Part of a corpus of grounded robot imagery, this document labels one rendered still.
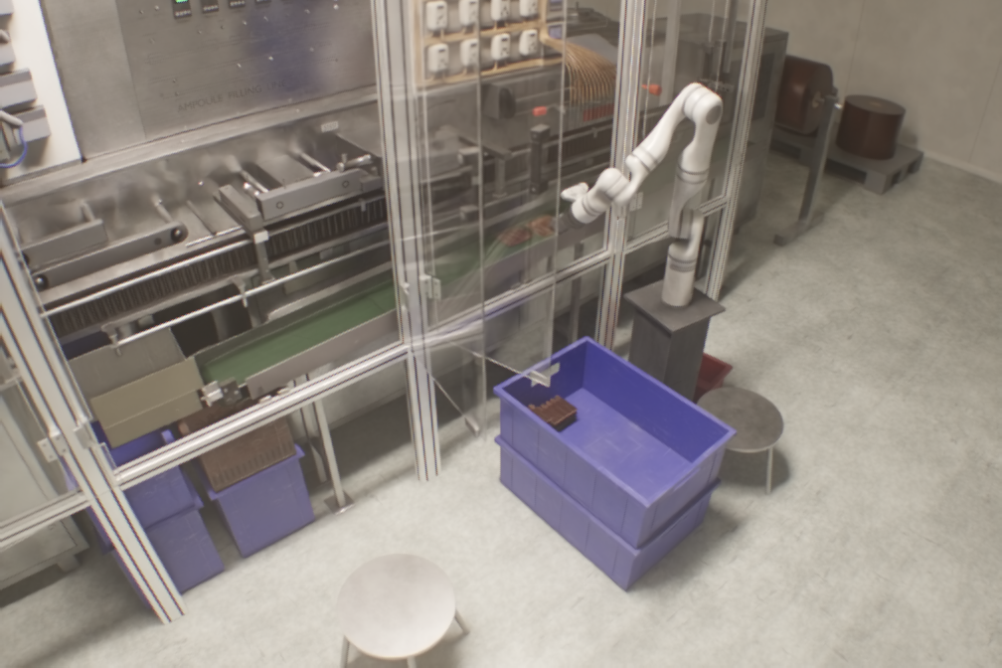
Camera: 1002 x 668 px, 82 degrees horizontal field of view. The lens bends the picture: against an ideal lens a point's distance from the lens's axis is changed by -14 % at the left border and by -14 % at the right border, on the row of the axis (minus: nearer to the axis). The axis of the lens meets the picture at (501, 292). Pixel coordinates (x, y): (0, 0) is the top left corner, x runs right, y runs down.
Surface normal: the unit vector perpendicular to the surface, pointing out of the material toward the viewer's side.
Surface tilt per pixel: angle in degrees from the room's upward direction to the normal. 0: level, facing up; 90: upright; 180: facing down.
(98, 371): 57
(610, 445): 0
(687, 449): 90
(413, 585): 0
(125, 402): 79
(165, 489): 90
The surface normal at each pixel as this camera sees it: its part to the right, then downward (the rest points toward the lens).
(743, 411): 0.00, -0.84
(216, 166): 0.64, 0.42
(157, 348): 0.53, -0.11
